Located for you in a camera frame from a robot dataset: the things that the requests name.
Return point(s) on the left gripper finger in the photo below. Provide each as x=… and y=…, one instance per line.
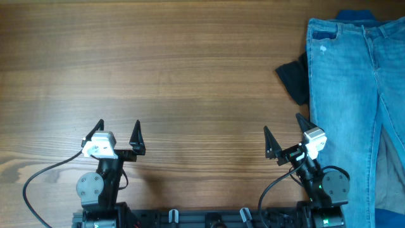
x=136, y=140
x=98, y=126

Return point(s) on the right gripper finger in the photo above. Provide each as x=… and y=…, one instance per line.
x=272, y=147
x=304, y=123

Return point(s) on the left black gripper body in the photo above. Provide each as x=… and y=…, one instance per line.
x=126, y=156

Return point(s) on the light blue denim jeans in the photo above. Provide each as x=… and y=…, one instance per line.
x=324, y=69

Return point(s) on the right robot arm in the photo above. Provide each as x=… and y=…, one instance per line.
x=326, y=187

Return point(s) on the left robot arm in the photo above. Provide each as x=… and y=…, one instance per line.
x=98, y=191

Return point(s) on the black garment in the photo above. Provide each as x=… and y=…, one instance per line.
x=294, y=76

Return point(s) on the grey shorts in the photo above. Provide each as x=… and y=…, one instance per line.
x=389, y=187

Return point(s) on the dark blue garment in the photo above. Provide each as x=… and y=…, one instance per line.
x=354, y=16

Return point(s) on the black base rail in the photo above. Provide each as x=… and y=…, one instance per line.
x=244, y=217

